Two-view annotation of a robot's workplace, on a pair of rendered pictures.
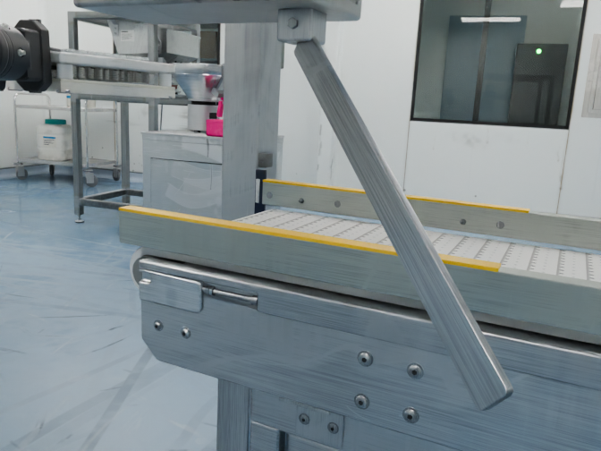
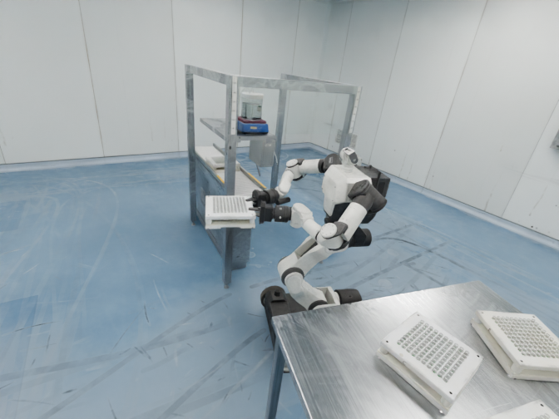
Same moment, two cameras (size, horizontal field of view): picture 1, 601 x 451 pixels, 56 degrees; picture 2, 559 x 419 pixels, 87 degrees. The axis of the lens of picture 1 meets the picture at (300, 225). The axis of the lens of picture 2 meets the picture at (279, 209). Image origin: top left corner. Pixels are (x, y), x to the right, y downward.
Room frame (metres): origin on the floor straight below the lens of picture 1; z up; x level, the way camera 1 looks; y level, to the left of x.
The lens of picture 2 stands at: (2.21, 1.43, 1.70)
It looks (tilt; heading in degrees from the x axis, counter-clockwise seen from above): 26 degrees down; 213
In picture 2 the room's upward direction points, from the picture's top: 7 degrees clockwise
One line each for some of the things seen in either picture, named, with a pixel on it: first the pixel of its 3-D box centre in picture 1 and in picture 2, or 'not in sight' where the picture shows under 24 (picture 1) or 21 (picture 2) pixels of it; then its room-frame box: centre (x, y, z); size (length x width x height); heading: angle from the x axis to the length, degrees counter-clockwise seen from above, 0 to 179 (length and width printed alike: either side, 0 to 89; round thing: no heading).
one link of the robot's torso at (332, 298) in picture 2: not in sight; (322, 302); (0.72, 0.88, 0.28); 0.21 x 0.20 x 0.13; 138
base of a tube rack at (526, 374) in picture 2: not in sight; (521, 347); (1.00, 1.78, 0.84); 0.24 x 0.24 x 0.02; 36
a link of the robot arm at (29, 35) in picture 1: (15, 54); (262, 198); (0.98, 0.49, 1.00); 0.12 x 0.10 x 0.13; 170
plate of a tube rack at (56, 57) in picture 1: (90, 63); (229, 206); (1.20, 0.45, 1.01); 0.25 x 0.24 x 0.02; 138
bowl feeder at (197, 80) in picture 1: (213, 99); not in sight; (3.30, 0.54, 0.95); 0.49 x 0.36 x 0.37; 71
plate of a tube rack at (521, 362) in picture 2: not in sight; (526, 338); (1.00, 1.78, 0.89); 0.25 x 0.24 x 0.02; 126
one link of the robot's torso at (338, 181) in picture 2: not in sight; (352, 193); (0.69, 0.90, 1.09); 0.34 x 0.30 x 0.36; 48
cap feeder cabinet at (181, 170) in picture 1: (215, 199); not in sight; (3.23, 0.51, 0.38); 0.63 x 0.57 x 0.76; 71
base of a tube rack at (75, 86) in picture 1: (91, 88); (229, 214); (1.20, 0.45, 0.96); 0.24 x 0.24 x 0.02; 48
